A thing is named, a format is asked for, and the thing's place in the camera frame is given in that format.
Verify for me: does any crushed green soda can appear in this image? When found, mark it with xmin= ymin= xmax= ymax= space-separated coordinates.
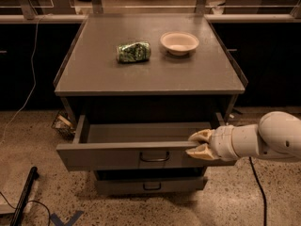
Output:
xmin=116 ymin=41 xmax=151 ymax=63

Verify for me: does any thin black cable left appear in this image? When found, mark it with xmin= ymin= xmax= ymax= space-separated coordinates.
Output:
xmin=0 ymin=190 xmax=52 ymax=226

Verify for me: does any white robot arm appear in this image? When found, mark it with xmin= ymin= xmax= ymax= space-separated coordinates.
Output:
xmin=186 ymin=111 xmax=301 ymax=162

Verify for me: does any grey drawer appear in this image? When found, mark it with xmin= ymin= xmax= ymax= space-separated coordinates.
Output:
xmin=95 ymin=176 xmax=207 ymax=195
xmin=56 ymin=115 xmax=226 ymax=171

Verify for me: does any grey bottom drawer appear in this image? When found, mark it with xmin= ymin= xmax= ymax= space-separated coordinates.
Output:
xmin=95 ymin=176 xmax=207 ymax=195

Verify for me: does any wire basket on floor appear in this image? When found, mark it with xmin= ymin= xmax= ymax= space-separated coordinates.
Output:
xmin=52 ymin=110 xmax=75 ymax=139

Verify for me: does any black bar on floor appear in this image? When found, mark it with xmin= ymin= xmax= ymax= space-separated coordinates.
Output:
xmin=9 ymin=167 xmax=39 ymax=226

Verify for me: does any grey top drawer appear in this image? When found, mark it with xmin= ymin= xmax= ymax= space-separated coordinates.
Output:
xmin=56 ymin=115 xmax=226 ymax=171

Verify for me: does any white paper bowl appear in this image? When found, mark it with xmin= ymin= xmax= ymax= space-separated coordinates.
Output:
xmin=160 ymin=32 xmax=199 ymax=56

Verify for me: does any black floor cable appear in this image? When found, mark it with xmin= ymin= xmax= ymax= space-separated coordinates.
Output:
xmin=247 ymin=155 xmax=268 ymax=226

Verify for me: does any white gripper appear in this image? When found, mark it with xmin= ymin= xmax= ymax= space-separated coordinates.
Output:
xmin=185 ymin=125 xmax=239 ymax=161

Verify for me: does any white hanging cable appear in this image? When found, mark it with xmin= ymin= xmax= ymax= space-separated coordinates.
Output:
xmin=0 ymin=12 xmax=53 ymax=143

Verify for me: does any grey drawer cabinet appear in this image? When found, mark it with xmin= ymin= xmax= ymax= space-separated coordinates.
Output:
xmin=55 ymin=13 xmax=247 ymax=183

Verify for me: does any blue tape cross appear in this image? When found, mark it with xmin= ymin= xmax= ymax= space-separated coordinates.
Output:
xmin=49 ymin=209 xmax=85 ymax=226

